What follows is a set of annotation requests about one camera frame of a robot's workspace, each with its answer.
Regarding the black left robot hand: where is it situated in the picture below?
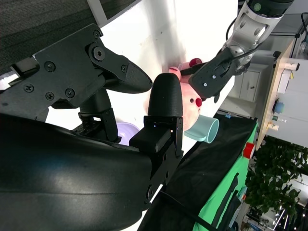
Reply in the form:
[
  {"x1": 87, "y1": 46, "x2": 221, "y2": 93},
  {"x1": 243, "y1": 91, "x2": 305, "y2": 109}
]
[{"x1": 180, "y1": 47, "x2": 241, "y2": 104}]

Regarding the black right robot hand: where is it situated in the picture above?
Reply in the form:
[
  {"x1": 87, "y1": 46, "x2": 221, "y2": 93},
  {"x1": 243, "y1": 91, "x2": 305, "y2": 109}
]
[{"x1": 0, "y1": 23, "x2": 185, "y2": 231}]

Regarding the pink plush doll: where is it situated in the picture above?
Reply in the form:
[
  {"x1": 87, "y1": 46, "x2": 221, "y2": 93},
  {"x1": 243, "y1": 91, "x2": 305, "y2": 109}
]
[{"x1": 143, "y1": 57, "x2": 210, "y2": 132}]

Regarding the purple plastic plate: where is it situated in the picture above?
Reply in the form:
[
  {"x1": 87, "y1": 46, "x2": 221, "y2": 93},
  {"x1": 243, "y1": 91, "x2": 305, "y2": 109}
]
[{"x1": 116, "y1": 122, "x2": 140, "y2": 146}]

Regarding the white cabinet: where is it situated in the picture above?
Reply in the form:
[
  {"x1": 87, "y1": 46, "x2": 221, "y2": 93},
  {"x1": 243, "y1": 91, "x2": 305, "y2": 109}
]
[{"x1": 233, "y1": 64, "x2": 273, "y2": 104}]

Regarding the teal plastic mug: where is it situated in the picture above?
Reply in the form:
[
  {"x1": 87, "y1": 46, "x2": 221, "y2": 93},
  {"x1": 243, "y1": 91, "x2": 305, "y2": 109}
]
[{"x1": 184, "y1": 114, "x2": 220, "y2": 144}]

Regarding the wooden shelf board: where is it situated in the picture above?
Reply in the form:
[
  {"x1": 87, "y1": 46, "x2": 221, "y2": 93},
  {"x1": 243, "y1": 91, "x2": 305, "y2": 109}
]
[{"x1": 255, "y1": 38, "x2": 297, "y2": 150}]

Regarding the blue round container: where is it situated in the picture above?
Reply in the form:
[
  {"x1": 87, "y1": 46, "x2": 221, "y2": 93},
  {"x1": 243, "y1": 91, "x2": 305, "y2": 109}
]
[{"x1": 273, "y1": 98, "x2": 285, "y2": 114}]

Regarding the white box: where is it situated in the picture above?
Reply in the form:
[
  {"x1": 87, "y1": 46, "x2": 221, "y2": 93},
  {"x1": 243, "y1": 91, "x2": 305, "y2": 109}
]
[{"x1": 276, "y1": 61, "x2": 300, "y2": 94}]

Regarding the red tape roll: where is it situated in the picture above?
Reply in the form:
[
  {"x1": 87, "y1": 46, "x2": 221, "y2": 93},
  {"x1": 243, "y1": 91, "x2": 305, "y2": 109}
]
[{"x1": 243, "y1": 141, "x2": 255, "y2": 159}]

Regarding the black backdrop cloth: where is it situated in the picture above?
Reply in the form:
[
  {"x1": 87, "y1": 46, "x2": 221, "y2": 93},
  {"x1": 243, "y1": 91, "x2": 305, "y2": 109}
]
[{"x1": 138, "y1": 112, "x2": 258, "y2": 231}]

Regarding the green cloth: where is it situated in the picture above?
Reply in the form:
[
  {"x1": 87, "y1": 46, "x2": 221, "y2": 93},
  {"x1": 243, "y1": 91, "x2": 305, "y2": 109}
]
[{"x1": 192, "y1": 120, "x2": 260, "y2": 231}]

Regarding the green leafy plant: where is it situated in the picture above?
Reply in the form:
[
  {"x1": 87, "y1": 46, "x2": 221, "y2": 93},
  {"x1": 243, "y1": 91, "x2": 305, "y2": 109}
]
[{"x1": 244, "y1": 135, "x2": 308, "y2": 218}]

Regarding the dark grey mesh panel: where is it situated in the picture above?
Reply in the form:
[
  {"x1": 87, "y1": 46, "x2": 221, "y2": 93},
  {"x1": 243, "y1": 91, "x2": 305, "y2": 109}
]
[{"x1": 0, "y1": 0, "x2": 143, "y2": 76}]

